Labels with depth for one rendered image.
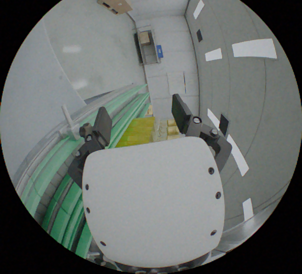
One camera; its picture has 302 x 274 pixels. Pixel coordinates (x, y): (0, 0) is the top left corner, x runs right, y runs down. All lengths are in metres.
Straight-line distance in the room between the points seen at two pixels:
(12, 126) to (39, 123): 0.13
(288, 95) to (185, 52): 4.66
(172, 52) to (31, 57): 5.05
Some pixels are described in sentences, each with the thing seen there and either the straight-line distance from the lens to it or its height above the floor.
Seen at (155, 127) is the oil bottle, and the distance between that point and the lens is 0.36.
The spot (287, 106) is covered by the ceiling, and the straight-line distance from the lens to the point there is 1.67.
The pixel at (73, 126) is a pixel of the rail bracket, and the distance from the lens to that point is 0.21.
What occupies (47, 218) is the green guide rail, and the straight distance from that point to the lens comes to 0.31.
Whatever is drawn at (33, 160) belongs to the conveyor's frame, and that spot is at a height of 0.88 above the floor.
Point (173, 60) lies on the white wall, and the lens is 5.06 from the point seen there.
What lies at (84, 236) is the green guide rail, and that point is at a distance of 0.34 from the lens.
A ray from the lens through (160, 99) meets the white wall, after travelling 5.24.
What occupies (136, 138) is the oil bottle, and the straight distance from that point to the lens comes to 0.32.
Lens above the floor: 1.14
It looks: 13 degrees down
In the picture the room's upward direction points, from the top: 86 degrees clockwise
